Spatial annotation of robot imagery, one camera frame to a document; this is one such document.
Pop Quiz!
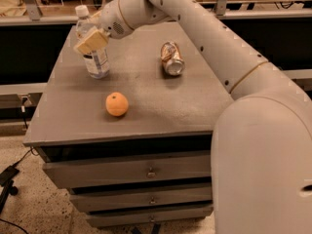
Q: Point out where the grey metal railing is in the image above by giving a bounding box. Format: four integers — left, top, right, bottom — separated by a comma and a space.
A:
0, 0, 312, 27

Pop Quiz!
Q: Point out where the black floor cable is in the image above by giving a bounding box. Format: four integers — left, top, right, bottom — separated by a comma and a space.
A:
11, 147, 40, 168

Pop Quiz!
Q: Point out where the grey drawer cabinet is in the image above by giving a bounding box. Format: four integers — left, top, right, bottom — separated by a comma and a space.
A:
24, 22, 232, 227

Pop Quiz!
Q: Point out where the clear plastic water bottle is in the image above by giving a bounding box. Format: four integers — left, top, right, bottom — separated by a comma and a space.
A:
75, 5, 109, 79

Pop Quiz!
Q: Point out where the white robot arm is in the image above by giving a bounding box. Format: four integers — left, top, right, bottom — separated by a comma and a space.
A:
75, 0, 312, 234

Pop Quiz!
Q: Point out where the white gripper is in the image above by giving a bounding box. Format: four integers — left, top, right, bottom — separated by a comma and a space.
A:
73, 0, 134, 55

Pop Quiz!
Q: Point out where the grey middle drawer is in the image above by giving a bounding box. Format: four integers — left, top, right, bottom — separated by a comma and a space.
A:
70, 183, 213, 213

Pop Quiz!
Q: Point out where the grey bottom drawer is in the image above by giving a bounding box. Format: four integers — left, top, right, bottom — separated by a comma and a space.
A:
86, 204, 213, 228

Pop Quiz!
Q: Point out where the black power adapter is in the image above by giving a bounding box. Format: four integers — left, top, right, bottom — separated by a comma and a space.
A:
0, 166, 20, 187

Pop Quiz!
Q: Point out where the grey drawer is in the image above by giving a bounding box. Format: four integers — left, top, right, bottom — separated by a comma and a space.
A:
43, 151, 211, 188
70, 183, 213, 213
86, 204, 213, 228

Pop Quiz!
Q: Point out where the grey top drawer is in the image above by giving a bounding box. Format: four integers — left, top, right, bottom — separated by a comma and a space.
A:
43, 151, 211, 188

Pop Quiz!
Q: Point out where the orange fruit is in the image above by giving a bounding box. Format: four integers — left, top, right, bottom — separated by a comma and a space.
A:
105, 92, 129, 117

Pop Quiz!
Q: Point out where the orange soda can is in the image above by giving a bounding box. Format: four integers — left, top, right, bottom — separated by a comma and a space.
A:
161, 42, 185, 76

